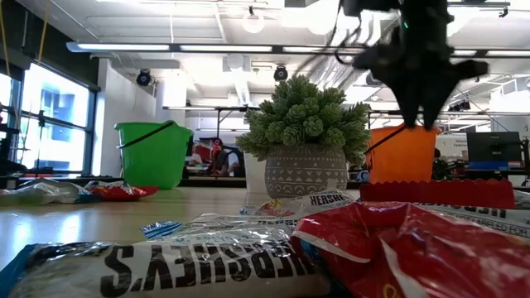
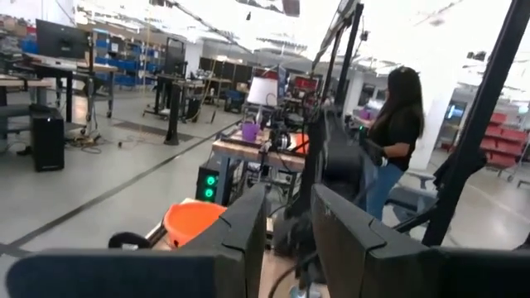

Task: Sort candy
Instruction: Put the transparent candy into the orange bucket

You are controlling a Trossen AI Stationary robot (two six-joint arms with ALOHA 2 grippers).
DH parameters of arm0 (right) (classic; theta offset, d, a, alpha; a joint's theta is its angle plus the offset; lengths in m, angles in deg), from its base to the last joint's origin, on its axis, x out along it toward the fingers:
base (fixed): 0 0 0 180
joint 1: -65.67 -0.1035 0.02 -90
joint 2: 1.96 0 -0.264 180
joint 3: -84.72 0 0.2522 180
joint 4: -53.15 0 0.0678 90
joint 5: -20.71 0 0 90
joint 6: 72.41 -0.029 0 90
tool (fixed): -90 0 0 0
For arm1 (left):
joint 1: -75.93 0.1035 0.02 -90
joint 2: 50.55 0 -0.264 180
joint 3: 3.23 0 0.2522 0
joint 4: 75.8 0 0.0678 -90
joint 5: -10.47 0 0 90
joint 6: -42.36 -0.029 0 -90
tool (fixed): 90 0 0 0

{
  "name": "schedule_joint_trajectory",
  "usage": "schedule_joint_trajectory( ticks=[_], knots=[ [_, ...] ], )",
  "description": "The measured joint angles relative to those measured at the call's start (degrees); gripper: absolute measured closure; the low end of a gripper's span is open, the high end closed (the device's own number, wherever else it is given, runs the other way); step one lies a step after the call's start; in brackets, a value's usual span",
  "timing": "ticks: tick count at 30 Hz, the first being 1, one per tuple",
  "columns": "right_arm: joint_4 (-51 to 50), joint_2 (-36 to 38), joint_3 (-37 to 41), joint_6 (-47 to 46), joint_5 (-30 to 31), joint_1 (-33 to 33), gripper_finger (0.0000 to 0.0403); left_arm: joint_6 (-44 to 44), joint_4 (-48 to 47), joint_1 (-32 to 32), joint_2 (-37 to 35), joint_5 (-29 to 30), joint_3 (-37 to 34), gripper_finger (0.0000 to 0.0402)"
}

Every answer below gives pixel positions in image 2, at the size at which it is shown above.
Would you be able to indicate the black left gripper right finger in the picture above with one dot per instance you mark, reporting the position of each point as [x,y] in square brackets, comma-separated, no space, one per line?
[393,269]

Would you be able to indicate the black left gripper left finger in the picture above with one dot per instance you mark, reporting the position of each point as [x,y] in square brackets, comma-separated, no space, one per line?
[145,273]

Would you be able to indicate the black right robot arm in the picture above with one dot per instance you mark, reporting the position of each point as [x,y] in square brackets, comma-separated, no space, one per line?
[343,157]

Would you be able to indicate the orange plastic bucket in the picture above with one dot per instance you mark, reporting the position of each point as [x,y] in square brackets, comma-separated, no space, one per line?
[190,221]

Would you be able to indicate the black computer tower green lights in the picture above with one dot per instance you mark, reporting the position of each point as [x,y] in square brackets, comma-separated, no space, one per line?
[209,186]

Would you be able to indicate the black jacket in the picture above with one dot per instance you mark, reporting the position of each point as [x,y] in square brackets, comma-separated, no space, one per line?
[449,169]

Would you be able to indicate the person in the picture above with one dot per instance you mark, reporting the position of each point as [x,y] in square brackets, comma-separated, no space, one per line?
[395,132]

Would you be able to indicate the orange tub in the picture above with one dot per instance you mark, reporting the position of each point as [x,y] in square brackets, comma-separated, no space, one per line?
[303,144]

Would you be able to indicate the wooden workbench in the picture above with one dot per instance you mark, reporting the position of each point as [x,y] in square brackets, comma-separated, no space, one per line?
[248,151]

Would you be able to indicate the rack with red bins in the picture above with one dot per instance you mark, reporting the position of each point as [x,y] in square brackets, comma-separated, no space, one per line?
[503,140]

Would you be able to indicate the purple cup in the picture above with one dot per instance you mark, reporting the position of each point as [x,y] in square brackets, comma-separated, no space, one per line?
[250,132]

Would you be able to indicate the white lampshade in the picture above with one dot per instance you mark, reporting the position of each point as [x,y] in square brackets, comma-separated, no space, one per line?
[262,91]

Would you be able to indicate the black monitor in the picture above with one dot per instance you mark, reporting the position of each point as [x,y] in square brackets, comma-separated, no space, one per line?
[62,39]

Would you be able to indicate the black rig frame post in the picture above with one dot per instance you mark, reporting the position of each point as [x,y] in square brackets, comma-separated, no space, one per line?
[484,107]

